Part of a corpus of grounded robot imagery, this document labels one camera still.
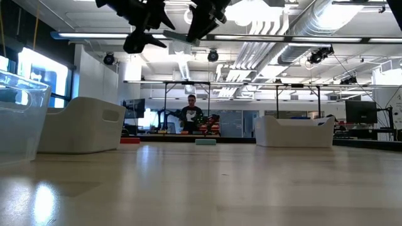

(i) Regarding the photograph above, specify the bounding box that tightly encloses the silver ventilation duct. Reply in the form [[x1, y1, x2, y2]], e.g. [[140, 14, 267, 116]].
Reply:
[[278, 0, 365, 65]]

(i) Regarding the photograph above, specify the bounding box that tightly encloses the black ceiling-mounted device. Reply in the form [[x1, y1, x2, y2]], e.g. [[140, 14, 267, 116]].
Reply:
[[307, 46, 335, 65]]

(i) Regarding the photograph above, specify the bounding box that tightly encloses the person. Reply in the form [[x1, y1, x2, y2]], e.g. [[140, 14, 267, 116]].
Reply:
[[179, 94, 205, 135]]

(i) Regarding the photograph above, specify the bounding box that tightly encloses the long ceiling light strip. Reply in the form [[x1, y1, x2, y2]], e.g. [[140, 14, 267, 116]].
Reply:
[[52, 31, 129, 40]]

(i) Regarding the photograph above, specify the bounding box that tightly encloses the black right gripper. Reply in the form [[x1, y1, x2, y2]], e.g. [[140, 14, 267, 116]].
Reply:
[[187, 0, 232, 43]]

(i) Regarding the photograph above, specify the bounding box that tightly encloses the black computer monitor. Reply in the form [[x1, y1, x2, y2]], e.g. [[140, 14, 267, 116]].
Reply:
[[123, 98, 146, 119], [345, 100, 378, 124]]

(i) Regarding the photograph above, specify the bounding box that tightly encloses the clear plastic bin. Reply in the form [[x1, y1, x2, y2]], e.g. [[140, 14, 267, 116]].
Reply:
[[0, 69, 52, 164]]

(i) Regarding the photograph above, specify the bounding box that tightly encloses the grey translucent plastic bin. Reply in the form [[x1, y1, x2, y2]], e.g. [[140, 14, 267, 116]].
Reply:
[[37, 96, 126, 154]]

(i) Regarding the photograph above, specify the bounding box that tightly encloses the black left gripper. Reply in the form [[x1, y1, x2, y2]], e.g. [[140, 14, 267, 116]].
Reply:
[[95, 0, 176, 53]]

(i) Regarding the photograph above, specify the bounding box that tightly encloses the yellow hanging cord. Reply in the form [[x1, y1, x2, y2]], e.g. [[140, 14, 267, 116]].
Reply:
[[32, 0, 41, 51]]

